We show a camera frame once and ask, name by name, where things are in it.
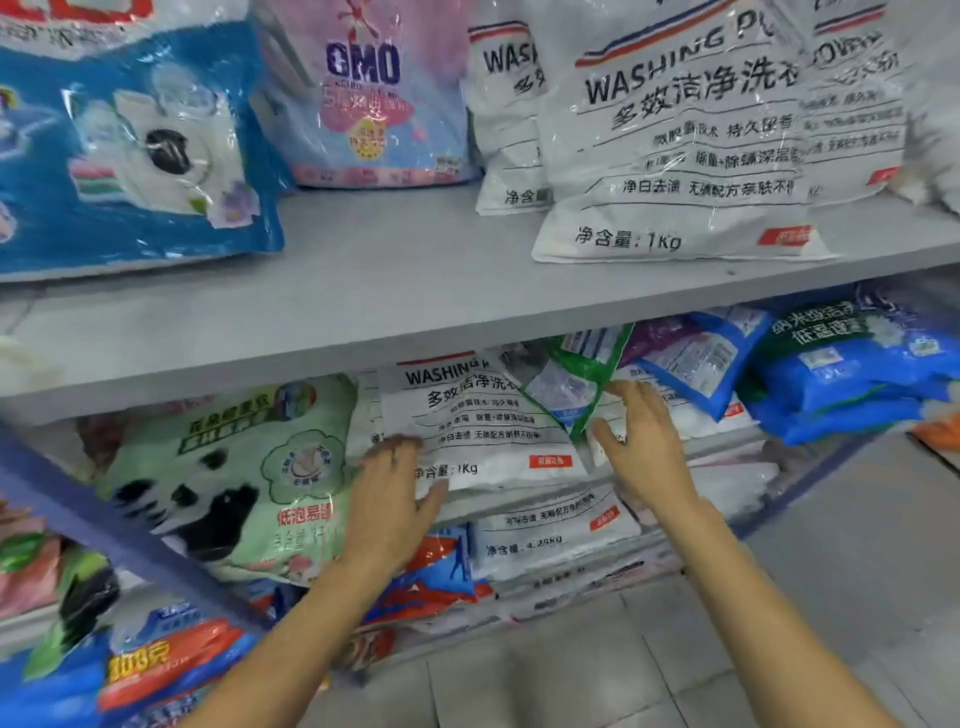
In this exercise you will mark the person's left hand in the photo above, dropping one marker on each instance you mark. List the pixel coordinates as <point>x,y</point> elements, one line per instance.
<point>390,517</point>

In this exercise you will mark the person's right hand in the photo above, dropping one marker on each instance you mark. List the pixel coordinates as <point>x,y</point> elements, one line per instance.
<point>656,465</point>

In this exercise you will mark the green white Ariel bag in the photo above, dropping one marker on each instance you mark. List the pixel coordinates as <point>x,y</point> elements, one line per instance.
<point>570,382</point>

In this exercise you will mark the purple detergent bag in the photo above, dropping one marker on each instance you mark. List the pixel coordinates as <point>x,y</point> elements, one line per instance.
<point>656,337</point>

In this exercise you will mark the panda pale green bag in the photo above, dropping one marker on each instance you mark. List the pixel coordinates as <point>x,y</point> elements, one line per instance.
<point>240,450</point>

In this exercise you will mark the grey blue-framed shelf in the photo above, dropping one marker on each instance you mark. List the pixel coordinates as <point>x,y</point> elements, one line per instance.
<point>375,285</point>

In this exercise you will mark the green leaf-print detergent bag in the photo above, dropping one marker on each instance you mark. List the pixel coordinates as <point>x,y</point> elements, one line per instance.
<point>82,600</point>

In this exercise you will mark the pink floral detergent bag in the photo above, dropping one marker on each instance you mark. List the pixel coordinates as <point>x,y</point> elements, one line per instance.
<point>26,562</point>

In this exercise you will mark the pink flower-print detergent bag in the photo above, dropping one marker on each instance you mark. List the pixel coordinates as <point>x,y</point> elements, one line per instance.
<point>375,112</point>

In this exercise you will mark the blue white detergent bag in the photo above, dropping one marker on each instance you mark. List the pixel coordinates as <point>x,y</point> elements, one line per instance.
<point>97,210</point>

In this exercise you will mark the person's left forearm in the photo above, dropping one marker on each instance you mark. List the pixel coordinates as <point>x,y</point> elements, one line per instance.
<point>285,652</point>

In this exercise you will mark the person's right forearm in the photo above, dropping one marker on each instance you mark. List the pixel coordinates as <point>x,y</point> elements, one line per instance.
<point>772,622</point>

